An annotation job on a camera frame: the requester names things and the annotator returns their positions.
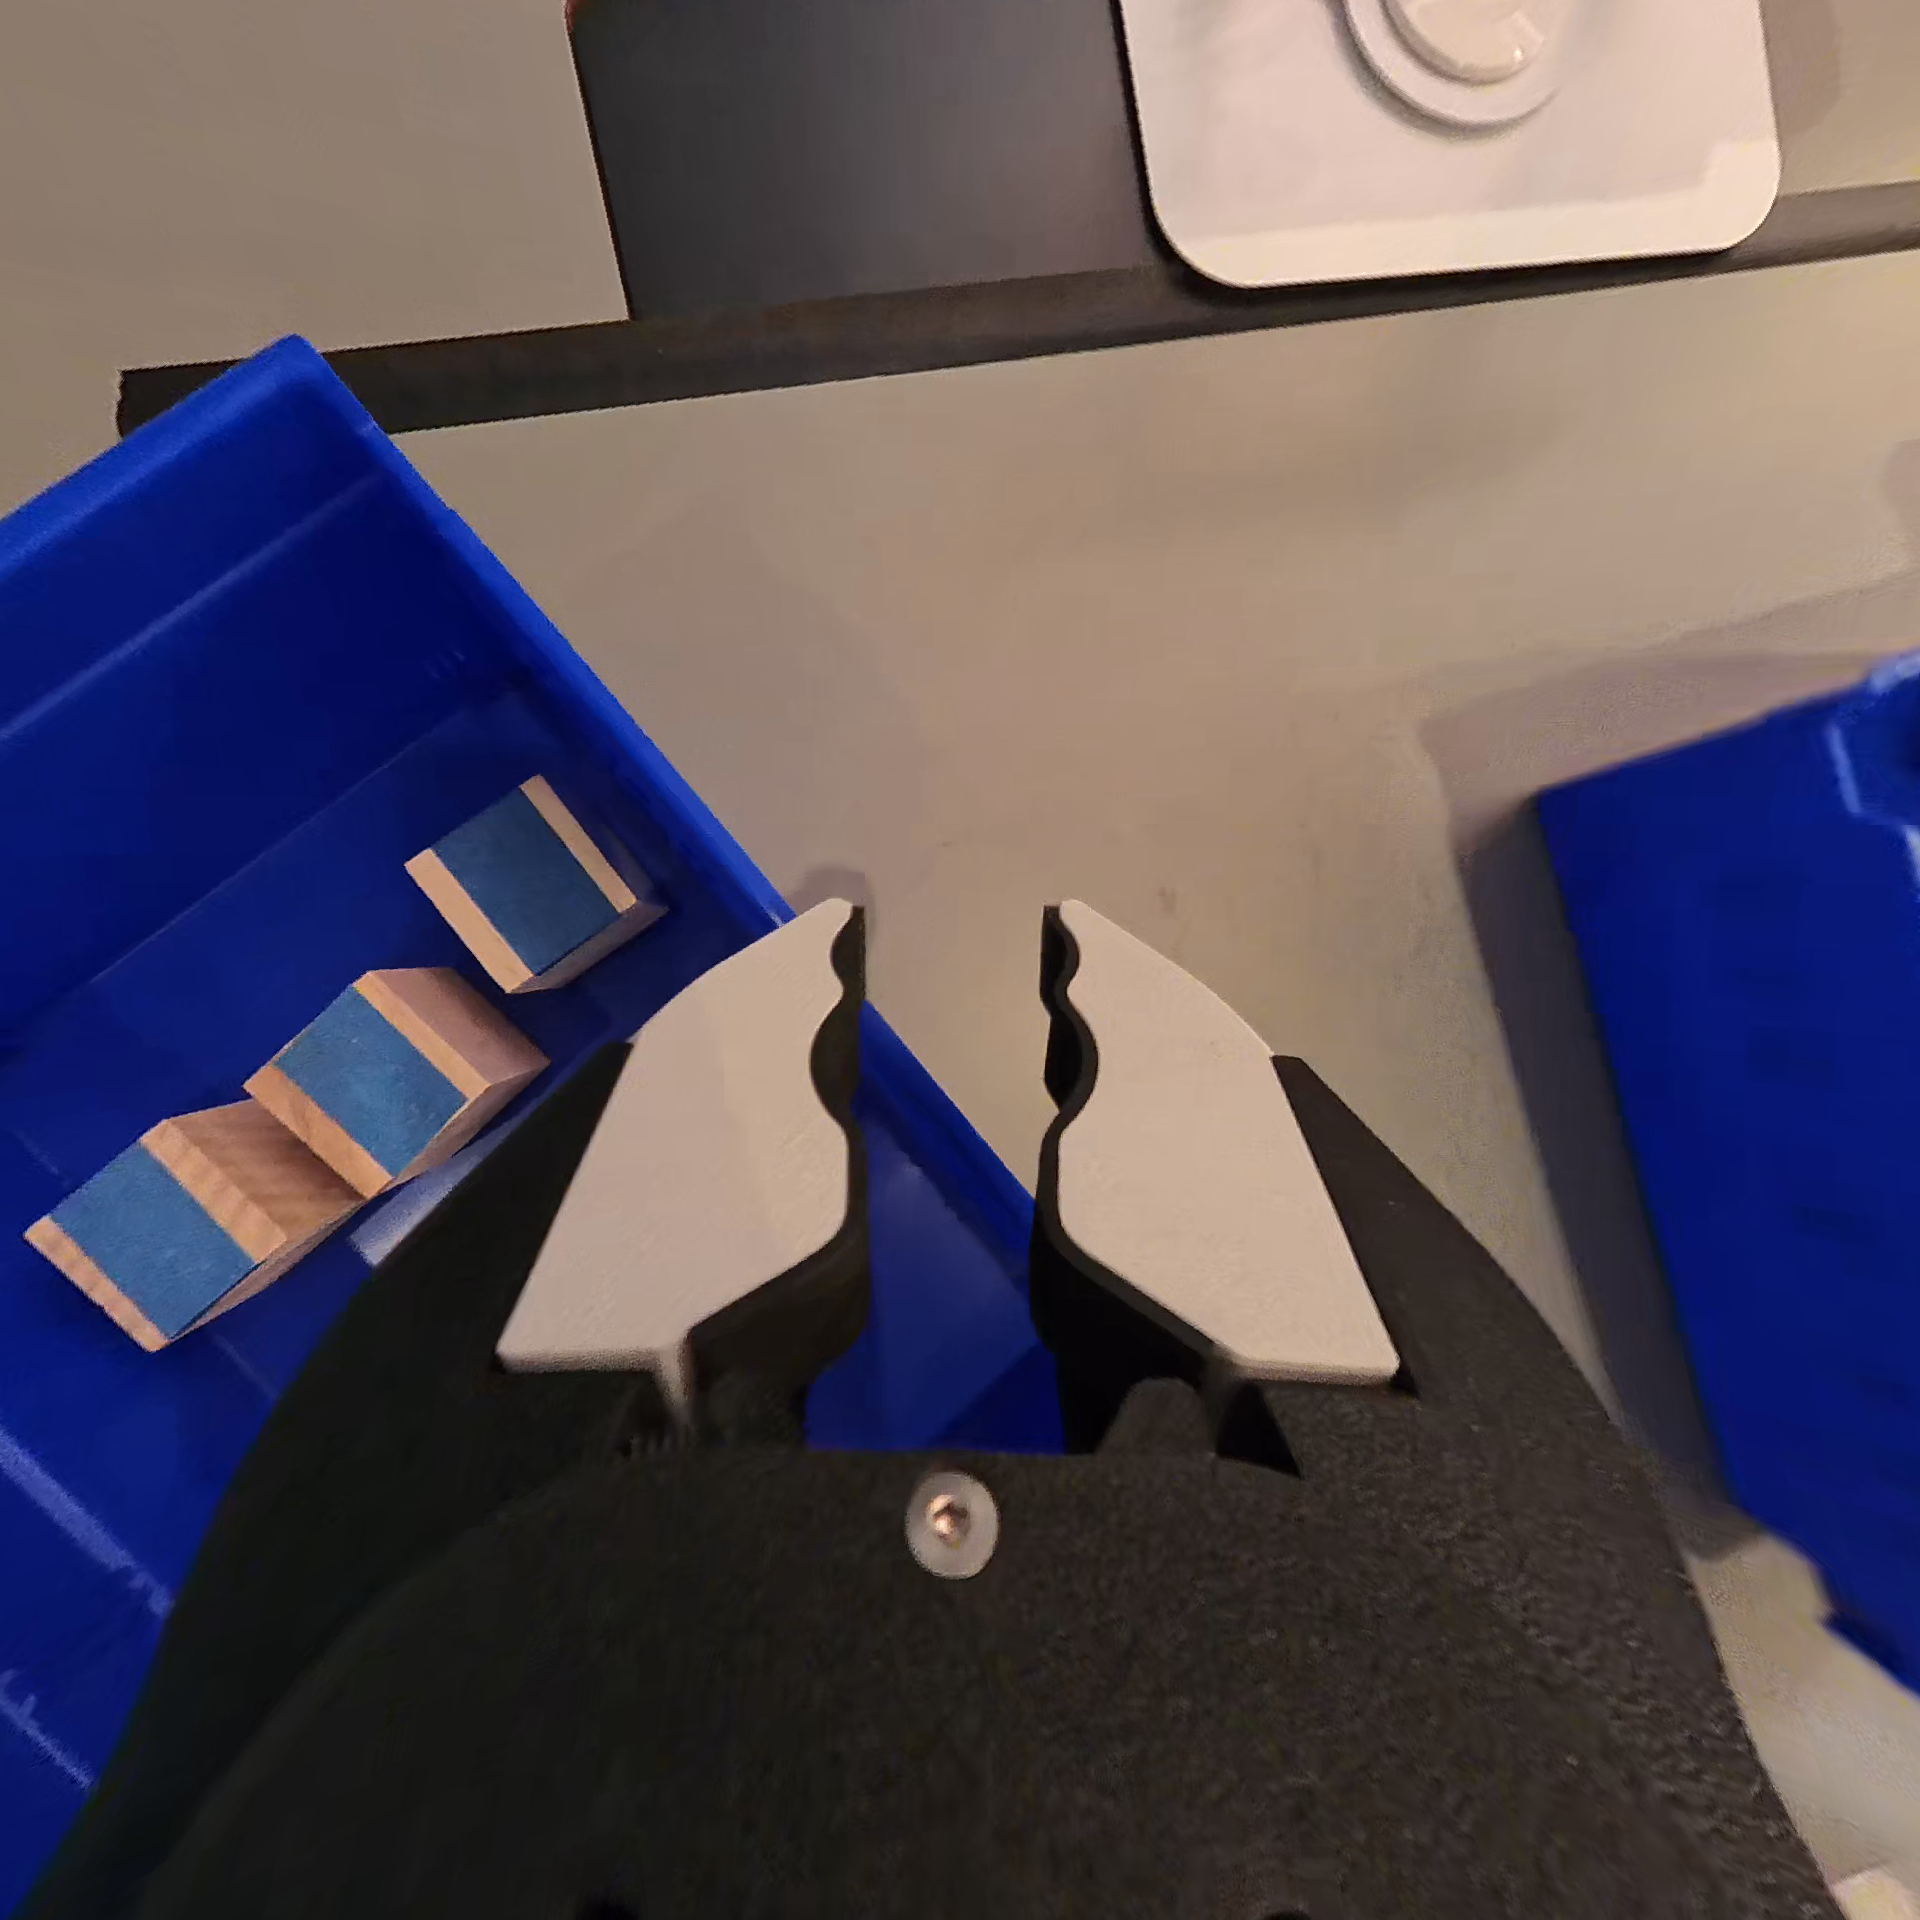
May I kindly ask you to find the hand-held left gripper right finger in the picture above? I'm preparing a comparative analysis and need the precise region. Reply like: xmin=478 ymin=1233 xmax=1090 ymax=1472
xmin=1030 ymin=895 xmax=1404 ymax=1425

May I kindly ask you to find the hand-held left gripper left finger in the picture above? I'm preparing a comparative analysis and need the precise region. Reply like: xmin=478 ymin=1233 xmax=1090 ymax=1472
xmin=491 ymin=895 xmax=876 ymax=1425

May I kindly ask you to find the wooden cube blue tape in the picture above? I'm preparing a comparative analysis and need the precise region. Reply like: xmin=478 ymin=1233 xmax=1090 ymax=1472
xmin=23 ymin=1099 xmax=367 ymax=1352
xmin=242 ymin=966 xmax=554 ymax=1199
xmin=404 ymin=775 xmax=669 ymax=995

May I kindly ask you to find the blue plastic bin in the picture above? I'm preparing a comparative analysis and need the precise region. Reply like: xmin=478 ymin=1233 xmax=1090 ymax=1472
xmin=0 ymin=333 xmax=1075 ymax=1787
xmin=1534 ymin=647 xmax=1920 ymax=1705

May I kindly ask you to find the white tablet stand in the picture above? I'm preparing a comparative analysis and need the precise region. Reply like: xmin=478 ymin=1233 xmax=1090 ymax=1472
xmin=1114 ymin=0 xmax=1786 ymax=289

